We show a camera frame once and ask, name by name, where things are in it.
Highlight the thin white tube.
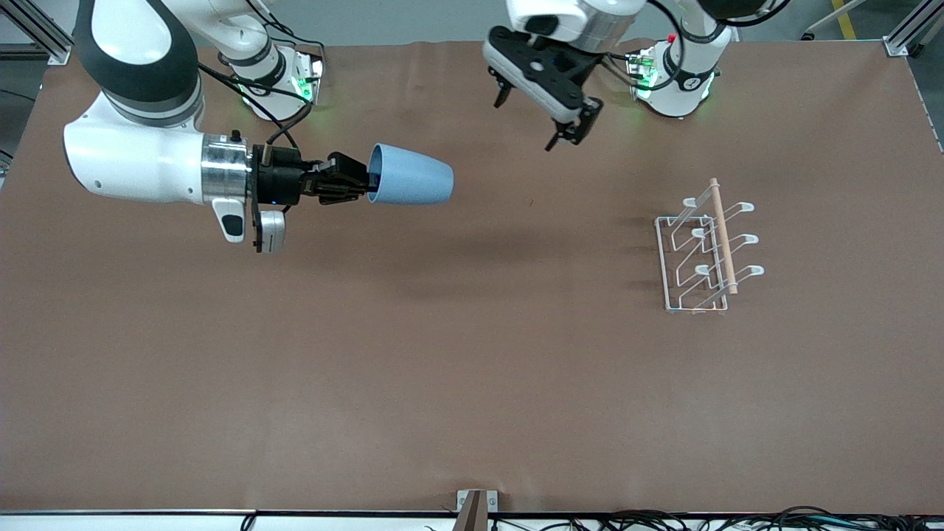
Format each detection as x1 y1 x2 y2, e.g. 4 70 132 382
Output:
802 0 865 41

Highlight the aluminium frame profile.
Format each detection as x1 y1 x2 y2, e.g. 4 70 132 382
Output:
883 0 944 58
0 0 74 66

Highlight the white wire cup rack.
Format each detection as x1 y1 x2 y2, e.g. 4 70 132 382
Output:
655 178 766 315

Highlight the light blue plastic cup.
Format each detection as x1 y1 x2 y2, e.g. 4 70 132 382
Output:
367 142 455 207

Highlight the black right arm base cable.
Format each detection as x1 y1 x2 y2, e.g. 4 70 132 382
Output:
251 0 327 78

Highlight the black cable bundle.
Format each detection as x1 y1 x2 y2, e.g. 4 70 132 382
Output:
490 505 944 531

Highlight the grey metal bracket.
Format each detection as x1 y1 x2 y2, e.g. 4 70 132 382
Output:
456 489 499 514

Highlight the brown table cover sheet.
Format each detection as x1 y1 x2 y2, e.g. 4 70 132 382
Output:
0 38 944 516

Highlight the brown camera post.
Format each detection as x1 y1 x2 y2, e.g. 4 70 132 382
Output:
451 490 490 531

